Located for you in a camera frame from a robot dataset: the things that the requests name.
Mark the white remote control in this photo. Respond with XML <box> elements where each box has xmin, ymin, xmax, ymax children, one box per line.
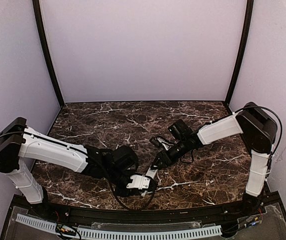
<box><xmin>141</xmin><ymin>168</ymin><xmax>158</xmax><ymax>197</ymax></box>

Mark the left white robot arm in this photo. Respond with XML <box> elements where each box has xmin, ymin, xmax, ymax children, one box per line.
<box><xmin>0</xmin><ymin>117</ymin><xmax>144</xmax><ymax>206</ymax></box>

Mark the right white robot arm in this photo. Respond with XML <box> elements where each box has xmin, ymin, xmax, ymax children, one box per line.
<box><xmin>150</xmin><ymin>102</ymin><xmax>283</xmax><ymax>198</ymax></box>

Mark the left black camera cable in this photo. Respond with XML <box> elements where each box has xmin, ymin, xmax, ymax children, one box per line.
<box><xmin>92</xmin><ymin>154</ymin><xmax>158</xmax><ymax>211</ymax></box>

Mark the black camera cable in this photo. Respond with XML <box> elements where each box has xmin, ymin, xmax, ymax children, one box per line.
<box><xmin>92</xmin><ymin>154</ymin><xmax>158</xmax><ymax>211</ymax></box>
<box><xmin>180</xmin><ymin>148</ymin><xmax>196</xmax><ymax>165</ymax></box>

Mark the right black camera cable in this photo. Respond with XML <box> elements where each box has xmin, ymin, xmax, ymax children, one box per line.
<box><xmin>180</xmin><ymin>148</ymin><xmax>196</xmax><ymax>165</ymax></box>

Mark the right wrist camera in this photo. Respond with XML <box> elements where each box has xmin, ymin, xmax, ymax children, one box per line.
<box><xmin>149</xmin><ymin>119</ymin><xmax>196</xmax><ymax>151</ymax></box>

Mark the white slotted cable duct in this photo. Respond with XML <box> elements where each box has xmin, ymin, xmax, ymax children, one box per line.
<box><xmin>15</xmin><ymin>213</ymin><xmax>222</xmax><ymax>240</ymax></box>

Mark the black front rail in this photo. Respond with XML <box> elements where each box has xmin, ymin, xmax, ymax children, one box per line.
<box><xmin>32</xmin><ymin>199</ymin><xmax>253</xmax><ymax>228</ymax></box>

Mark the right black frame post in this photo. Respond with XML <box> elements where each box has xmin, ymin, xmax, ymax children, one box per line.
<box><xmin>225</xmin><ymin>0</ymin><xmax>254</xmax><ymax>106</ymax></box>

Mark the black frame post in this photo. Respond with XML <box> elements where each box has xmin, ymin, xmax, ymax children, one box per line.
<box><xmin>32</xmin><ymin>0</ymin><xmax>65</xmax><ymax>108</ymax></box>
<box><xmin>225</xmin><ymin>0</ymin><xmax>254</xmax><ymax>106</ymax></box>

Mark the left black frame post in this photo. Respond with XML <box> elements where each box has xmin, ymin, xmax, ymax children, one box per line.
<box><xmin>32</xmin><ymin>0</ymin><xmax>65</xmax><ymax>108</ymax></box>

